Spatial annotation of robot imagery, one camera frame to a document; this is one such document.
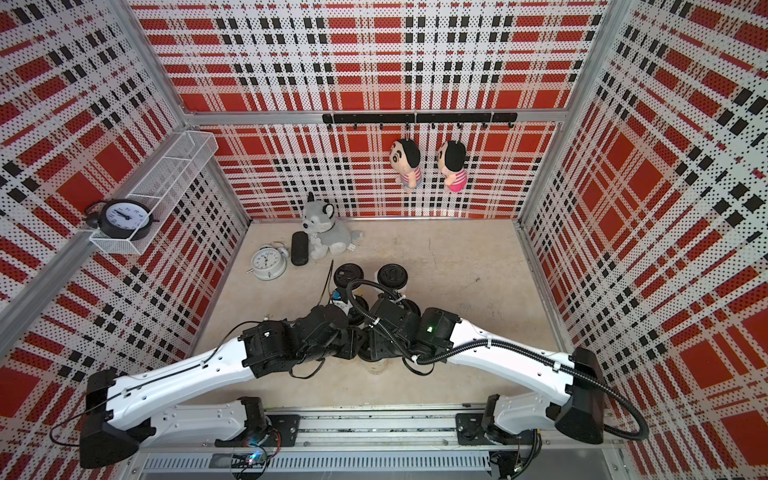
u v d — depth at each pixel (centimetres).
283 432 74
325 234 102
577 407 38
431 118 89
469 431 73
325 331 52
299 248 108
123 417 39
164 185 80
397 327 51
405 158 91
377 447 72
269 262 104
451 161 93
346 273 83
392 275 82
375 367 76
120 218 64
